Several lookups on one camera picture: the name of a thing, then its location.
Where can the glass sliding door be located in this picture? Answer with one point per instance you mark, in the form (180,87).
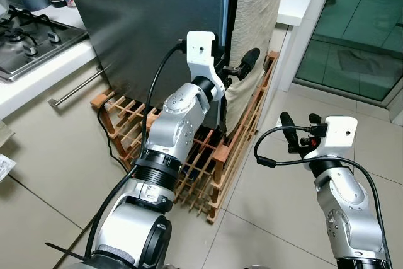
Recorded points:
(359,23)

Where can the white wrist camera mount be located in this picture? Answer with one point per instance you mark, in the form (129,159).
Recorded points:
(200,55)
(337,135)

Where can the beige cloth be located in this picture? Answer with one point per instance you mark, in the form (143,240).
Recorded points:
(255,11)

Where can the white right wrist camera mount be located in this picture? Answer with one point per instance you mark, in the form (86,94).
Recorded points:
(337,135)

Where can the steel gas hob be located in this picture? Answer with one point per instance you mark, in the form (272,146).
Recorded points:
(31,48)

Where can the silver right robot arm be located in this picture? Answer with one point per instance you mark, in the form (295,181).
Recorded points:
(343,212)

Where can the white printed paper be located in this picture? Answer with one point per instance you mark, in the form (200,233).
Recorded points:
(5,167)

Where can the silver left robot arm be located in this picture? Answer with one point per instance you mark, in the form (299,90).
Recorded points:
(176,124)

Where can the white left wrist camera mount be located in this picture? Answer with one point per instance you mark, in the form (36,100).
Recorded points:
(200,55)

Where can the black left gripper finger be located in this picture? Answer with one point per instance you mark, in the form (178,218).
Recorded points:
(250,59)

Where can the beige cabinet with white countertop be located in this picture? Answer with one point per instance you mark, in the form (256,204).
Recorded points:
(38,86)

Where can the dark grey mini fridge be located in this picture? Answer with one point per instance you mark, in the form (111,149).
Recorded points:
(145,23)

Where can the wooden wine rack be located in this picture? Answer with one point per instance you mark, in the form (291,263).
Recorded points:
(217,168)

